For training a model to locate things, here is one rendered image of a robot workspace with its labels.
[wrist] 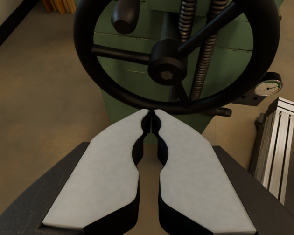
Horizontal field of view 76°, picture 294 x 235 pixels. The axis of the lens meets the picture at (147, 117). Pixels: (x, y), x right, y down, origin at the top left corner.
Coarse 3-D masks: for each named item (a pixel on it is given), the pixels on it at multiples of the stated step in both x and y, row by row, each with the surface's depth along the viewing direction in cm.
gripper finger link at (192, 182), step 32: (160, 128) 10; (192, 128) 10; (160, 160) 10; (192, 160) 8; (160, 192) 7; (192, 192) 6; (224, 192) 6; (160, 224) 7; (192, 224) 6; (224, 224) 6
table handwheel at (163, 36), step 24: (96, 0) 21; (240, 0) 19; (264, 0) 19; (168, 24) 32; (216, 24) 22; (264, 24) 21; (96, 48) 28; (168, 48) 27; (192, 48) 25; (264, 48) 23; (96, 72) 32; (168, 72) 28; (264, 72) 27; (120, 96) 37; (216, 96) 35; (240, 96) 32
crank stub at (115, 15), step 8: (120, 0) 17; (128, 0) 17; (136, 0) 18; (120, 8) 17; (128, 8) 17; (136, 8) 18; (112, 16) 17; (120, 16) 17; (128, 16) 17; (136, 16) 18; (112, 24) 18; (120, 24) 17; (128, 24) 17; (136, 24) 18; (120, 32) 18; (128, 32) 18
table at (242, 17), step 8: (152, 0) 29; (160, 0) 29; (168, 0) 29; (176, 0) 29; (200, 0) 28; (208, 0) 28; (152, 8) 30; (160, 8) 30; (168, 8) 30; (176, 8) 30; (200, 8) 29; (208, 8) 29; (240, 16) 30
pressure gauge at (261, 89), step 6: (270, 72) 46; (264, 78) 45; (270, 78) 45; (276, 78) 45; (258, 84) 46; (264, 84) 46; (270, 84) 46; (276, 84) 46; (282, 84) 45; (258, 90) 48; (264, 90) 48; (270, 90) 48; (276, 90) 47
